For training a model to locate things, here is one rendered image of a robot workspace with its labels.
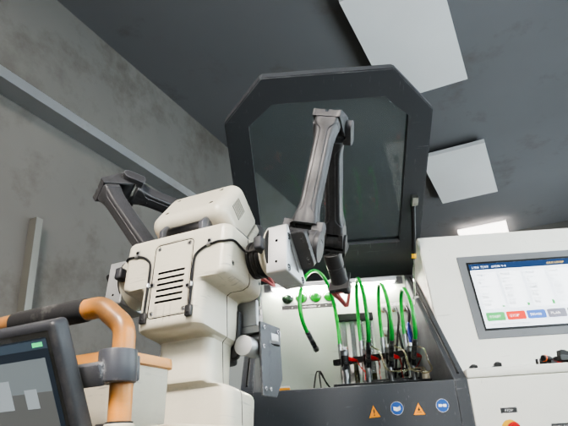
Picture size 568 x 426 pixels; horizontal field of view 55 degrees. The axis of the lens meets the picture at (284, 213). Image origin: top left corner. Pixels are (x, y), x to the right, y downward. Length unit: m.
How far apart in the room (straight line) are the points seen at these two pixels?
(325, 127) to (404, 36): 2.56
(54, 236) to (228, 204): 1.98
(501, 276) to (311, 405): 0.94
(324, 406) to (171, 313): 0.75
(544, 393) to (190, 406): 1.13
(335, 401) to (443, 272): 0.75
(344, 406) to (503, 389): 0.49
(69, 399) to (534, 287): 1.84
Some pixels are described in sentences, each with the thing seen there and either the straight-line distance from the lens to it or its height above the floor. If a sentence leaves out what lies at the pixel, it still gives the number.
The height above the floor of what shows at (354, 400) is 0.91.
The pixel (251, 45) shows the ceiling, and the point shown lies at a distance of 4.00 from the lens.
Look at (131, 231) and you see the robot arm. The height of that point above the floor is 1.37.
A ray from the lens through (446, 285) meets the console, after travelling 2.22.
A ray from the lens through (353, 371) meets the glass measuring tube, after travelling 2.33.
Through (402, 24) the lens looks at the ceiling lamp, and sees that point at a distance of 3.87.
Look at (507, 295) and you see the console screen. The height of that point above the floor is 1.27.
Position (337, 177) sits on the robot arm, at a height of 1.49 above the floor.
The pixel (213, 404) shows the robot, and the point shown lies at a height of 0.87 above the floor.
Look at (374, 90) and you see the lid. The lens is 1.96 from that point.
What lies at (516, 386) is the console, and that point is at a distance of 1.89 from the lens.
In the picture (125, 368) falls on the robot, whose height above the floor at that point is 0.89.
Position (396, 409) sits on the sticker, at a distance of 1.79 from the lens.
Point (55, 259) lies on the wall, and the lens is 3.14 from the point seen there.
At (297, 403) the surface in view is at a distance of 1.78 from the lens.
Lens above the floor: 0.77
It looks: 24 degrees up
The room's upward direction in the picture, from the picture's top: 3 degrees counter-clockwise
